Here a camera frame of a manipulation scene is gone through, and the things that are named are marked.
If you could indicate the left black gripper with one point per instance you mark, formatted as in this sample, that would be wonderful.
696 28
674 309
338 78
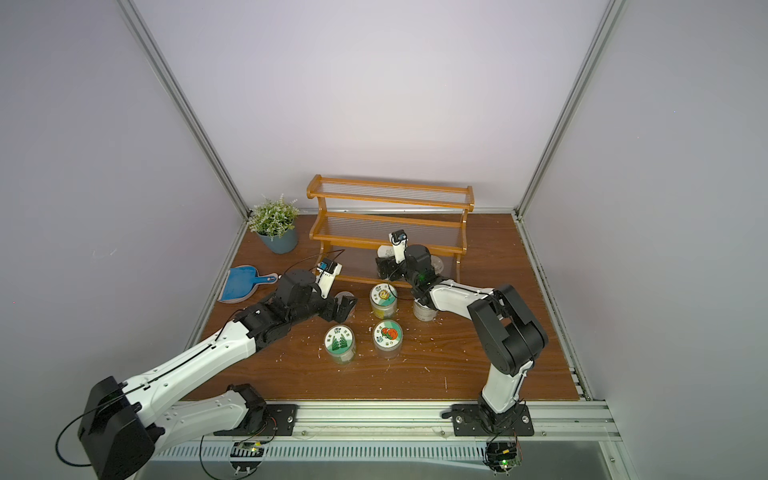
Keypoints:
331 314

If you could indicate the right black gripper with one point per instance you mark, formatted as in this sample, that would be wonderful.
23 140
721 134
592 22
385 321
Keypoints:
387 267

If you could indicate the white label jar bottom shelf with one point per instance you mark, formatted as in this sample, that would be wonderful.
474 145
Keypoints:
386 251

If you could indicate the green tree lid seed jar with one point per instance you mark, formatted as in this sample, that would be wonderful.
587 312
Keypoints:
340 344

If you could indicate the sunflower lid seed jar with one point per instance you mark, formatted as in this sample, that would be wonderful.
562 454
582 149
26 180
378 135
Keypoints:
384 301

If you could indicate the small yellow clear-lid cup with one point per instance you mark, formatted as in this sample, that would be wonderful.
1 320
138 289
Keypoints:
437 264

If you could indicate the tomato lid seed jar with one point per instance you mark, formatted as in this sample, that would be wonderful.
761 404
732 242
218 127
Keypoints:
388 339

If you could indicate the white lid seed jar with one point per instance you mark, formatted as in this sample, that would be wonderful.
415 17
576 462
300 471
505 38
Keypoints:
423 313

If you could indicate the small clear cup dark contents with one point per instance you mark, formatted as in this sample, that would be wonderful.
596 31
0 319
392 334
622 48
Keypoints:
346 296

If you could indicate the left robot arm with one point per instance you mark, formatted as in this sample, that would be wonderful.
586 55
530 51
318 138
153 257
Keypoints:
126 423

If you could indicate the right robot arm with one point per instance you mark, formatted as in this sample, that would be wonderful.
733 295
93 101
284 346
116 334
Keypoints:
510 334

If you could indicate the orange wooden three-tier shelf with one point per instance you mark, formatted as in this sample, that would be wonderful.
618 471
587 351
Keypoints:
359 215

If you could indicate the blue dustpan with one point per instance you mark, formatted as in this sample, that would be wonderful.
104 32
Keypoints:
241 282

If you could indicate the potted green plant blue pot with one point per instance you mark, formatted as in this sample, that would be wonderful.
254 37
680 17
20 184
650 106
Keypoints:
274 221

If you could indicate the left controller board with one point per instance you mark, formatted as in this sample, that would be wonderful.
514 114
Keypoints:
245 457

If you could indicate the controller board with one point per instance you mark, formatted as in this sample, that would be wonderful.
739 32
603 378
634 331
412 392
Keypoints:
245 457
502 457

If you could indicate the right controller board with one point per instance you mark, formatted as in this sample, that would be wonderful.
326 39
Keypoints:
502 457

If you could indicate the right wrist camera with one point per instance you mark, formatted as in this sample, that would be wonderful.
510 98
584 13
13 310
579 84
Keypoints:
398 240

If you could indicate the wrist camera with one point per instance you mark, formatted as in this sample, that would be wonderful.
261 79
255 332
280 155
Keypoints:
398 240
328 270

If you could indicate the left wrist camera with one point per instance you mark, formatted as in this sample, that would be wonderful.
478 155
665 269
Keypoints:
328 270

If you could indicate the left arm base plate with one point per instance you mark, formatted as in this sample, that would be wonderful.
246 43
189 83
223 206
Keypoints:
270 420

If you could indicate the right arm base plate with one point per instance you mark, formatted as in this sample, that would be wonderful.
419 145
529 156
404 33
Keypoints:
473 419

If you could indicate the aluminium front rail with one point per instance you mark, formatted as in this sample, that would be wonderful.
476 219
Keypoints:
410 440

